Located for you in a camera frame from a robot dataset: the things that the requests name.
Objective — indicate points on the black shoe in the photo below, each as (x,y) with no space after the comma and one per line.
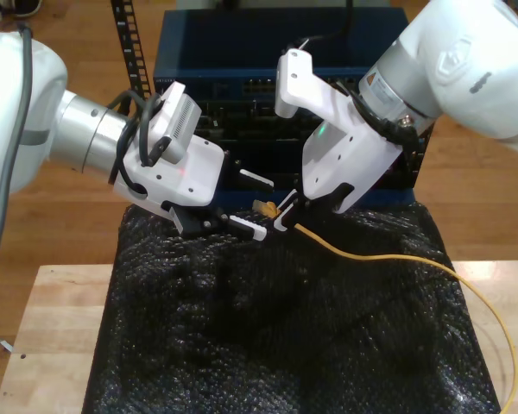
(28,8)

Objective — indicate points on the black bubble mat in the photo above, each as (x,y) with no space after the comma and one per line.
(285,345)

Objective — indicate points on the blue rack base unit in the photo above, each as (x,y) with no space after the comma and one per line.
(388,198)

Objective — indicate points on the black rack server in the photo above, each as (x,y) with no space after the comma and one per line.
(250,125)

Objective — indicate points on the blue network switch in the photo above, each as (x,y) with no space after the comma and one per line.
(224,43)

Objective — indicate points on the black perforated rack post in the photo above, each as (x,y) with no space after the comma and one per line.
(131,47)
(423,164)

